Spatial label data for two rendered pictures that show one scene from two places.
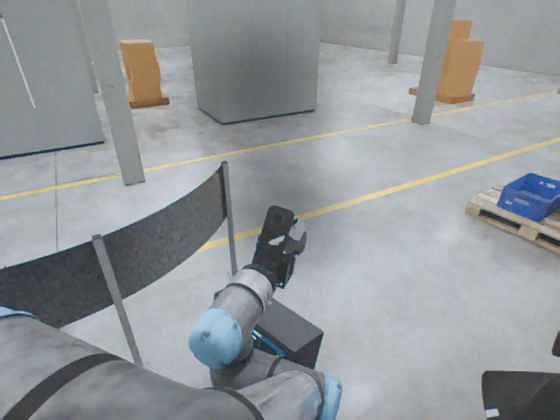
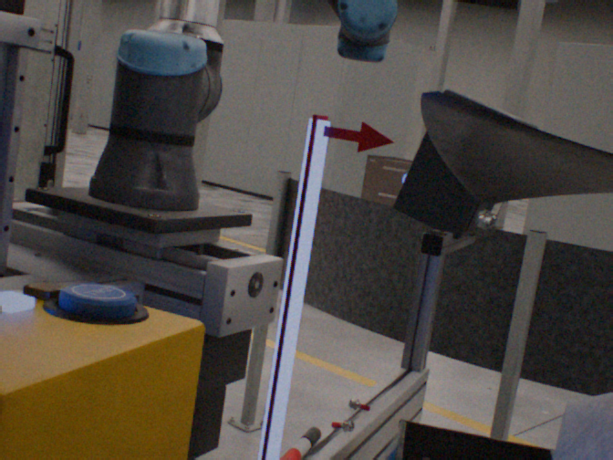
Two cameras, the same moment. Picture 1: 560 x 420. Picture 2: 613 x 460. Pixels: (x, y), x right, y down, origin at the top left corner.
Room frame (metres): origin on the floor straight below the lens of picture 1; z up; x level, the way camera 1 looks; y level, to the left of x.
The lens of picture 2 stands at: (-0.13, -1.10, 1.19)
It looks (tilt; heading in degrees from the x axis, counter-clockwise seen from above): 8 degrees down; 69
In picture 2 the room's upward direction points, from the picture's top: 9 degrees clockwise
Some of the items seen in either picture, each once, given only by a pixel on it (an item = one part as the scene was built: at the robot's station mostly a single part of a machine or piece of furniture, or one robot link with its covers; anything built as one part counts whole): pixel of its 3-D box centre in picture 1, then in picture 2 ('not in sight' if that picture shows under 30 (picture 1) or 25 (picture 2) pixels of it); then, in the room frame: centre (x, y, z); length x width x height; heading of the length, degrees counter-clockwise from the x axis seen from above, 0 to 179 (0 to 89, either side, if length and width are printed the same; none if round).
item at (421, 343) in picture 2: not in sight; (424, 301); (0.46, -0.08, 0.96); 0.03 x 0.03 x 0.20; 48
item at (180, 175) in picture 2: not in sight; (148, 165); (0.08, 0.06, 1.09); 0.15 x 0.15 x 0.10
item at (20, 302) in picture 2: not in sight; (9, 301); (-0.11, -0.66, 1.08); 0.02 x 0.02 x 0.01; 48
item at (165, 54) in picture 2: not in sight; (160, 80); (0.08, 0.07, 1.20); 0.13 x 0.12 x 0.14; 67
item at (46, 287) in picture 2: not in sight; (46, 291); (-0.09, -0.63, 1.08); 0.02 x 0.02 x 0.01; 48
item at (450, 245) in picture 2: not in sight; (451, 237); (0.53, 0.00, 1.04); 0.24 x 0.03 x 0.03; 48
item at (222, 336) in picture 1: (226, 326); not in sight; (0.37, 0.09, 1.43); 0.11 x 0.08 x 0.09; 157
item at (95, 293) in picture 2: not in sight; (97, 304); (-0.07, -0.66, 1.08); 0.04 x 0.04 x 0.02
